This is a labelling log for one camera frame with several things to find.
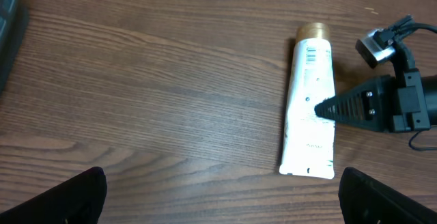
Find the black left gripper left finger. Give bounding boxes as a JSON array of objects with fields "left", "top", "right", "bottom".
[{"left": 1, "top": 167, "right": 107, "bottom": 224}]

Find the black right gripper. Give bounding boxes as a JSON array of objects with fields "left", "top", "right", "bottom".
[{"left": 315, "top": 69, "right": 436, "bottom": 132}]

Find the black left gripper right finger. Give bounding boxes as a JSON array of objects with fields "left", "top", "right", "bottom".
[{"left": 339, "top": 167, "right": 436, "bottom": 224}]

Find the white Pantene tube gold cap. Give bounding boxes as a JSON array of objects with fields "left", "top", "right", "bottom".
[{"left": 279, "top": 23, "right": 335, "bottom": 180}]

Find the grey plastic shopping basket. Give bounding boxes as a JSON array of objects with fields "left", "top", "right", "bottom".
[{"left": 1, "top": 0, "right": 19, "bottom": 90}]

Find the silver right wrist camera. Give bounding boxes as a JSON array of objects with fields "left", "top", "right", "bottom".
[{"left": 355, "top": 28, "right": 395, "bottom": 68}]

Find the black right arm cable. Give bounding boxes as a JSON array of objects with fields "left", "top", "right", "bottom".
[{"left": 389, "top": 14, "right": 437, "bottom": 152}]

